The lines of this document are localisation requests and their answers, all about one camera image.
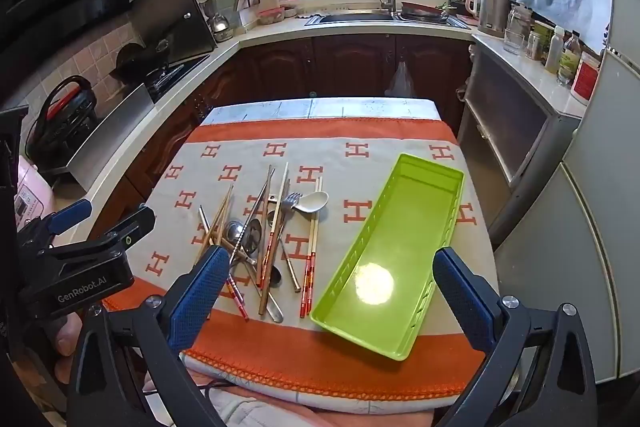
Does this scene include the pink rice cooker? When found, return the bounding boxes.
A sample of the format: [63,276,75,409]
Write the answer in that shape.
[15,154,56,233]

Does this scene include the metal stove splash guard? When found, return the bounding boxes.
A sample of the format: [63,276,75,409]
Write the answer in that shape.
[132,0,218,60]
[60,84,156,172]

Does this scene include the brown wooden chopstick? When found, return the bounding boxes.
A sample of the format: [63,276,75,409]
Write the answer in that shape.
[200,192,235,254]
[194,184,236,264]
[257,164,275,317]

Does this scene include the white ceramic spoon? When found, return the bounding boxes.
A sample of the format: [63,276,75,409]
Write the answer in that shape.
[267,191,330,220]

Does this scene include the steel electric kettle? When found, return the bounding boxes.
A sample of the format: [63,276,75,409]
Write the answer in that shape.
[477,0,511,38]

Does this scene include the large metal spoon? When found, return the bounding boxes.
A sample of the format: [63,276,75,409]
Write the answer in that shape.
[235,252,285,324]

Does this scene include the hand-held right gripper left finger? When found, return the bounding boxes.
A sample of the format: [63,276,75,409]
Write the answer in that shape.
[65,244,232,427]

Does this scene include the white container red label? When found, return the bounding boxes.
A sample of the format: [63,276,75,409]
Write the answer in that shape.
[570,52,603,106]

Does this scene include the oval metal spoon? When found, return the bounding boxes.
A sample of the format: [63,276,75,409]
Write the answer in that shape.
[246,218,264,260]

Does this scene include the small steel kettle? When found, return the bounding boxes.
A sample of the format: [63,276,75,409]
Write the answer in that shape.
[209,12,232,42]

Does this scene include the dark wooden kitchen cabinets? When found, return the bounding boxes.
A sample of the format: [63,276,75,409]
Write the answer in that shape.
[87,32,476,238]

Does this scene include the glass jar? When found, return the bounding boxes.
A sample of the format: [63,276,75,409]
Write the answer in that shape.
[504,4,532,52]

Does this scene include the black pressure cooker red handle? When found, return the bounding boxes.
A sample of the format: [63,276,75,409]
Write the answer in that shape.
[25,76,98,158]

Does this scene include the orange patterned blanket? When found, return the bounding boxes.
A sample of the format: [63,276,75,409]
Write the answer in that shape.
[102,118,501,400]

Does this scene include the metal fork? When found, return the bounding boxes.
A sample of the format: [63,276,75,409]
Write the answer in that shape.
[279,193,303,293]

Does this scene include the person's clothing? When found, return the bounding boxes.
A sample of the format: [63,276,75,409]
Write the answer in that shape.
[145,369,451,427]

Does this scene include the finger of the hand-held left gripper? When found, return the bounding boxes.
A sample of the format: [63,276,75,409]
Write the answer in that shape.
[20,199,93,253]
[40,205,157,266]

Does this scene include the green plastic tray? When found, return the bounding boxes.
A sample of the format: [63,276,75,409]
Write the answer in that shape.
[309,153,466,362]

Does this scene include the white plastic bag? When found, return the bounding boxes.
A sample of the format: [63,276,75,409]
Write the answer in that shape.
[384,61,416,98]

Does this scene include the clear bottle yellow label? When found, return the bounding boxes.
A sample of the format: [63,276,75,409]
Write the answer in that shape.
[557,32,583,86]

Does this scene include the white plastic bottle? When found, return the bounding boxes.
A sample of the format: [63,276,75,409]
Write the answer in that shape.
[545,26,566,74]

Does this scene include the person's left hand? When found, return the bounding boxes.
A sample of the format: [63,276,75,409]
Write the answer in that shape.
[51,311,86,358]

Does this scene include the round metal spoon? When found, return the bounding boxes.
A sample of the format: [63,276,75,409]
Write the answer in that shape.
[222,219,247,253]

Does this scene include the metal chopstick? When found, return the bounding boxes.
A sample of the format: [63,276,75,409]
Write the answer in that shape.
[227,174,273,264]

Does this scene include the red dish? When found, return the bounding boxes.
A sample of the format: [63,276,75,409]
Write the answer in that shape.
[400,1,451,20]

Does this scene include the grey glass door cabinet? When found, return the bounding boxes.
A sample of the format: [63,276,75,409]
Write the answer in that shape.
[456,34,586,248]

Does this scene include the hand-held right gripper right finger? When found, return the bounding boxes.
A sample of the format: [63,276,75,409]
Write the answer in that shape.
[432,246,598,427]

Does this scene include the black wok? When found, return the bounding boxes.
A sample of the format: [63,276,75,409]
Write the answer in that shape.
[112,39,173,80]

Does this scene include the steel sink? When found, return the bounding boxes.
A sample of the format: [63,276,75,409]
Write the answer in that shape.
[305,9,471,30]

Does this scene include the black gas stove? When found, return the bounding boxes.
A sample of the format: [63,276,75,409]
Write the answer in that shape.
[145,54,211,102]

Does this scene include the white kitchen countertop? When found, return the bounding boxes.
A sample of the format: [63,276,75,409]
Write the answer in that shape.
[47,9,588,238]

